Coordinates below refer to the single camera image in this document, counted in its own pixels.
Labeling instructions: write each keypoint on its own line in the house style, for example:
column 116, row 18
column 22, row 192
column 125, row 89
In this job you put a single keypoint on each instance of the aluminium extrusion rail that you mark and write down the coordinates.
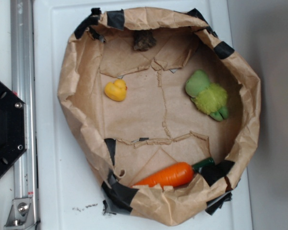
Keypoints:
column 23, row 83

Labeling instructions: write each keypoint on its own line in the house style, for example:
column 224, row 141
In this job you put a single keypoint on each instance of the brown paper bag basin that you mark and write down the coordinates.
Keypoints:
column 157, row 124

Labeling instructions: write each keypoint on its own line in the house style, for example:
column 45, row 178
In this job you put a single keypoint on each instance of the metal corner bracket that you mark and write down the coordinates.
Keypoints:
column 21, row 216

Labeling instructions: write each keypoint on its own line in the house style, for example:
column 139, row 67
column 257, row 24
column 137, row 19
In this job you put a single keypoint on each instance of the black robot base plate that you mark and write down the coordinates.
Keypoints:
column 12, row 128

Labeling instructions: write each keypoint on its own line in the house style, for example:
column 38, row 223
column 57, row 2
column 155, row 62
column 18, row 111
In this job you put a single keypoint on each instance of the yellow rubber duck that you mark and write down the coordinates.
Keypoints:
column 116, row 90

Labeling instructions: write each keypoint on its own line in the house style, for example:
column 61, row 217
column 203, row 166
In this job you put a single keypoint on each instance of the green plush toy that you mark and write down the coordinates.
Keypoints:
column 209, row 98

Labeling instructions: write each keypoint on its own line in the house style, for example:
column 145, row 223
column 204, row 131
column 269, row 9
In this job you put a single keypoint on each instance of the orange plastic carrot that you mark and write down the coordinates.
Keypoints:
column 175, row 175

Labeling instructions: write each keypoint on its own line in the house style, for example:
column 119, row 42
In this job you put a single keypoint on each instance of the dark brown rock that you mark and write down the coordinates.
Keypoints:
column 143, row 40

